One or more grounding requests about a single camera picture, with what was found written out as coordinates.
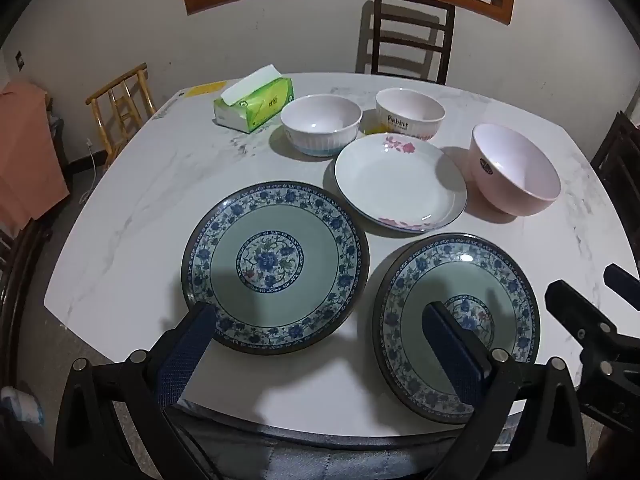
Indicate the bamboo chair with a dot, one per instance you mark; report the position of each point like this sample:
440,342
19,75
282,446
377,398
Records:
127,110

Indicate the dark wall switch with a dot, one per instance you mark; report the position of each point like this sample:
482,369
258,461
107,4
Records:
19,61

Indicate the white ribbed bowl orange base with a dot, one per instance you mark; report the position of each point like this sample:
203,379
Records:
410,105

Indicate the green tissue pack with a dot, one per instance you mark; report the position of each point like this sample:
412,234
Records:
255,102

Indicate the dark wooden bench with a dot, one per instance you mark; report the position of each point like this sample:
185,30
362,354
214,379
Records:
15,285

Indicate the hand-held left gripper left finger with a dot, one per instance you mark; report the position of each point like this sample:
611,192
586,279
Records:
185,350

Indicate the large pink bowl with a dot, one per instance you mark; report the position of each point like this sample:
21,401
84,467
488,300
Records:
520,170

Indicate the white plate pink flowers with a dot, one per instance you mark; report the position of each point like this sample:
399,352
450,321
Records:
400,180

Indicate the dark wooden folded chairs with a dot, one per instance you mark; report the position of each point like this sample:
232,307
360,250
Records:
622,160

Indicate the pink cloth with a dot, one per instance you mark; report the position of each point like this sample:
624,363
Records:
27,160

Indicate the round yellow warning sticker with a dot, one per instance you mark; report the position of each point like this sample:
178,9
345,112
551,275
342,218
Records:
371,127

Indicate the dark wooden slatted chair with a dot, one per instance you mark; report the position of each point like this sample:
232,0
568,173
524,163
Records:
385,35

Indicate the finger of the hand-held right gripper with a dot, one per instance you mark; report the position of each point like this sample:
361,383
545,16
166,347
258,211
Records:
622,282
575,315

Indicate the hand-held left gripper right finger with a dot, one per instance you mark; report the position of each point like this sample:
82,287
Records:
450,355

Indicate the yellow rectangular label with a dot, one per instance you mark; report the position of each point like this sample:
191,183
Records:
205,89

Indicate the white blue cloth roll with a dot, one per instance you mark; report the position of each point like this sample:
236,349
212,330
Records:
17,407

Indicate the white ribbed bowl blue base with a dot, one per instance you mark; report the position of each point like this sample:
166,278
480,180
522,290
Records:
320,115

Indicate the blue floral green plate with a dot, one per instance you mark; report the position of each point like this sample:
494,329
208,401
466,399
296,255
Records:
300,240
480,280

